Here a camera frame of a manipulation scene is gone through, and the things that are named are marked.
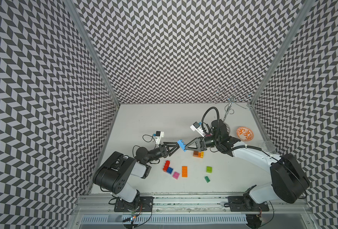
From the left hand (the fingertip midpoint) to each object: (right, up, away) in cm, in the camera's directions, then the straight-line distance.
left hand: (178, 147), depth 75 cm
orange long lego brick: (+4, -16, +8) cm, 18 cm away
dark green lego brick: (+16, -20, +6) cm, 26 cm away
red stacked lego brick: (-7, -13, +8) cm, 17 cm away
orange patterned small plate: (+46, +4, +22) cm, 51 cm away
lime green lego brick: (+18, -15, +8) cm, 25 cm away
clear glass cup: (+60, -4, +20) cm, 64 cm away
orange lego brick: (+13, -7, +12) cm, 19 cm away
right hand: (+4, -1, -3) cm, 5 cm away
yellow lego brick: (+15, -6, +12) cm, 20 cm away
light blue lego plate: (+2, +2, -4) cm, 5 cm away
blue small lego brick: (-5, -15, +8) cm, 18 cm away
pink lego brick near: (-2, -17, +6) cm, 18 cm away
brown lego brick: (+11, -7, +14) cm, 19 cm away
